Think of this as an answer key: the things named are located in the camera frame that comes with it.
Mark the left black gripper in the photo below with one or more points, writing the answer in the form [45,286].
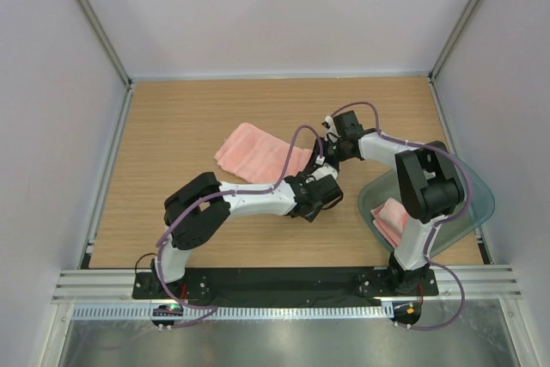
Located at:
[311,217]

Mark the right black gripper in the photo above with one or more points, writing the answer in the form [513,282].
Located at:
[336,166]

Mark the plain pink towel pile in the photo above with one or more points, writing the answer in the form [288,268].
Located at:
[253,155]

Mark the pink rabbit pattern towel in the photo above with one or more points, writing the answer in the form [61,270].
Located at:
[390,219]

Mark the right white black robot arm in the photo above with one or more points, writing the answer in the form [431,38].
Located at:
[434,189]

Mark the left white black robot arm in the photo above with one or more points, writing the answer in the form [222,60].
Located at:
[198,210]

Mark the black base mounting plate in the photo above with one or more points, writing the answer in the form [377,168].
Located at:
[284,286]

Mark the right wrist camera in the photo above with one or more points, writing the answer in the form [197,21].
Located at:
[342,125]

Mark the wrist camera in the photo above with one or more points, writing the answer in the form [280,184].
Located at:
[319,169]
[342,125]

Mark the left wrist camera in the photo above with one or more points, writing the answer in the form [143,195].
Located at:
[319,169]

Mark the slotted metal cable rail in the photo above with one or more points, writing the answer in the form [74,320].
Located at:
[169,312]

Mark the right aluminium frame post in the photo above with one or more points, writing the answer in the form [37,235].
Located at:
[466,16]

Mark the aluminium frame post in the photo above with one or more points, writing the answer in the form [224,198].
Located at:
[106,44]
[466,16]

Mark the left aluminium frame post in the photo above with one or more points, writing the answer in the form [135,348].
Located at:
[106,44]

